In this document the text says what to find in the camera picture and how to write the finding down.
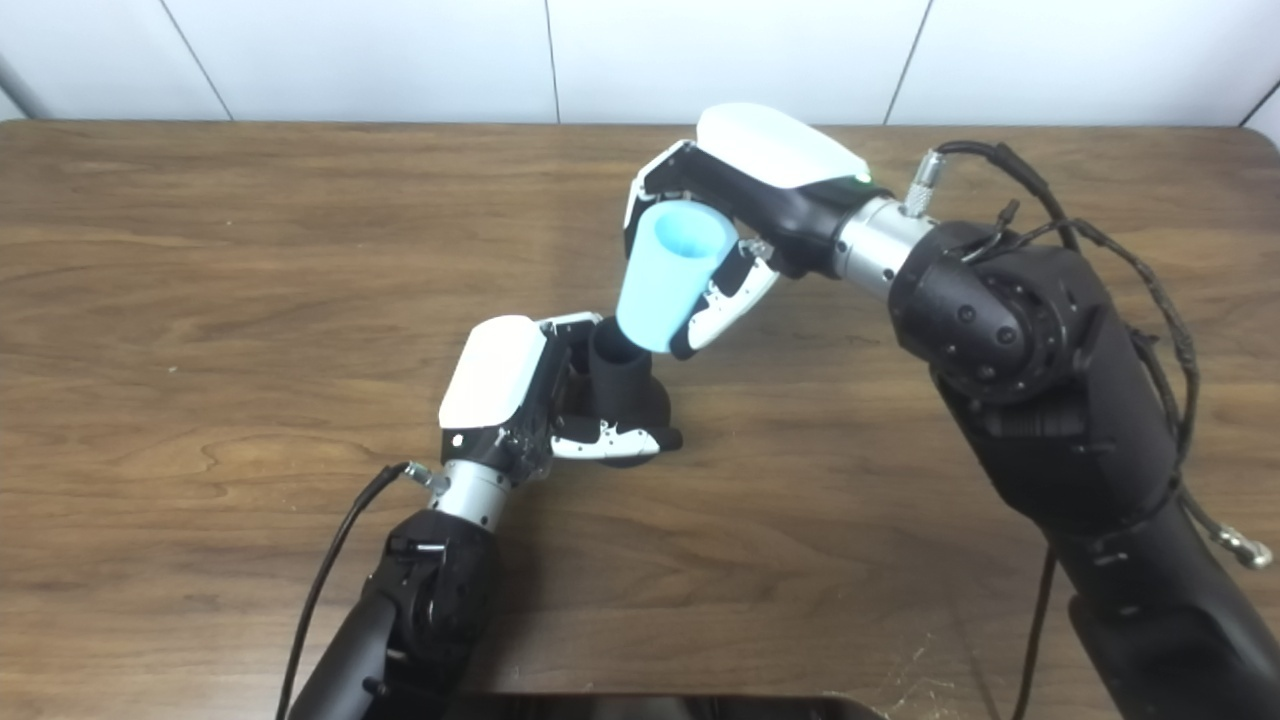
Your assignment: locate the light blue cylinder cup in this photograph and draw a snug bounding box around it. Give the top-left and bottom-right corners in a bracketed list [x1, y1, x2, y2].
[616, 200, 740, 354]

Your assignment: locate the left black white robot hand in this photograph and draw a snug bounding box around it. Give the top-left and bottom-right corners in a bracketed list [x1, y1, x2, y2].
[438, 313, 684, 486]

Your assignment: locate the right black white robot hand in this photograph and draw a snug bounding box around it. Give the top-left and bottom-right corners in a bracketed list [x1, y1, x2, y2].
[624, 102, 891, 361]

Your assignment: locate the black flared nozzle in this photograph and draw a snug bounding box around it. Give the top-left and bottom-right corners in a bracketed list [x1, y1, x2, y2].
[585, 316, 673, 469]

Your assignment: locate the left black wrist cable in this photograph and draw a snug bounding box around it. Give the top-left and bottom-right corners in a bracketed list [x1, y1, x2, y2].
[275, 462, 447, 720]

